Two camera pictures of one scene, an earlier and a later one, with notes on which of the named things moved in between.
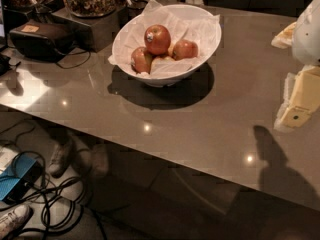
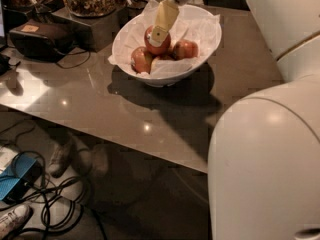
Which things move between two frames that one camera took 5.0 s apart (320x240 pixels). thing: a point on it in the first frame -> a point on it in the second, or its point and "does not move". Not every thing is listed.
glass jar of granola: (91, 0) does not move
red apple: (141, 60) does not move
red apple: (157, 39) does not move
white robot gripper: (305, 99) -> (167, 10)
